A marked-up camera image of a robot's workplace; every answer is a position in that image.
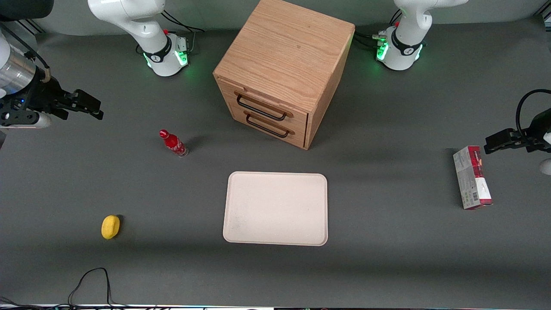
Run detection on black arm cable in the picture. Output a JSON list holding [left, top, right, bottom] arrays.
[[516, 89, 551, 139], [0, 24, 51, 83]]

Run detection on beige plastic tray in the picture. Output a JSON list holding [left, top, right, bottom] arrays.
[[223, 171, 329, 247]]

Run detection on white and red carton box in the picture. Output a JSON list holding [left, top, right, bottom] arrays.
[[452, 146, 494, 211]]

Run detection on black metal drawer handle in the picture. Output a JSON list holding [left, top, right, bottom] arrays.
[[235, 93, 288, 122], [244, 111, 290, 139]]

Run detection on red soda bottle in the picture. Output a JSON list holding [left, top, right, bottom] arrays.
[[159, 129, 189, 158]]

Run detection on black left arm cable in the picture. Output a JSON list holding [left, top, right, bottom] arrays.
[[516, 89, 551, 139]]

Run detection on black right base cables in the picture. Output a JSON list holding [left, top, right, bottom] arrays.
[[136, 10, 206, 56]]

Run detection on thin black looped cable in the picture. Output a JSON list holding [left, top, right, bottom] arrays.
[[0, 267, 142, 310]]

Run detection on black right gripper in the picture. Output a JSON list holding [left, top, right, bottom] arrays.
[[0, 77, 104, 128]]

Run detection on wooden drawer cabinet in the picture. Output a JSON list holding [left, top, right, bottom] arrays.
[[213, 0, 356, 151]]

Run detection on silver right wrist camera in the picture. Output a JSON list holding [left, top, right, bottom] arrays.
[[0, 113, 53, 130]]

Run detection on black left base cables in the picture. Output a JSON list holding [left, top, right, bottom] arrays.
[[352, 8, 403, 51]]

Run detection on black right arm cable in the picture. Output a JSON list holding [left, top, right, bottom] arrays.
[[0, 24, 51, 83]]

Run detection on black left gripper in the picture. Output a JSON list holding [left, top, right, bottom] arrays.
[[484, 108, 551, 155]]

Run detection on black base cables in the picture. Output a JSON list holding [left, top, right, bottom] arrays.
[[136, 10, 206, 56], [352, 8, 403, 51]]

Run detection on yellow lemon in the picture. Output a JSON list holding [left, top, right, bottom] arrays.
[[101, 215, 121, 240]]

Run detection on wooden drawer front with recess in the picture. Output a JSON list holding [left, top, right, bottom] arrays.
[[217, 77, 309, 132], [229, 103, 308, 149]]

